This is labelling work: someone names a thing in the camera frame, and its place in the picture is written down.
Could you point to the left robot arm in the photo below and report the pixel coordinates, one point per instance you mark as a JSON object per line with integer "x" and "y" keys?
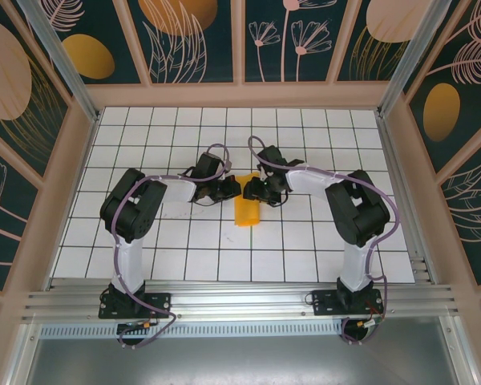
{"x": 128, "y": 260}

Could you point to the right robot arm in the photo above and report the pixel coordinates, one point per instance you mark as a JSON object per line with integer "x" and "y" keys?
{"x": 356, "y": 264}

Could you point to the aluminium table side rail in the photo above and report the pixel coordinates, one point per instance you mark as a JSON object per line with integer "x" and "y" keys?
{"x": 397, "y": 168}

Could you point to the aluminium mounting rail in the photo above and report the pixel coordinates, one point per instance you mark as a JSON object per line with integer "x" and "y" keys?
{"x": 240, "y": 298}

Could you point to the aluminium frame post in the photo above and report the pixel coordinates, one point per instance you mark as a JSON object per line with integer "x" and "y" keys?
{"x": 416, "y": 60}
{"x": 67, "y": 68}

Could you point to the yellow cloth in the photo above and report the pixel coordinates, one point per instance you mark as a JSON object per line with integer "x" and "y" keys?
{"x": 246, "y": 214}

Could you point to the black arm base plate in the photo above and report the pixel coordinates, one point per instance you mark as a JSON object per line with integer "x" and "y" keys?
{"x": 160, "y": 301}
{"x": 324, "y": 302}

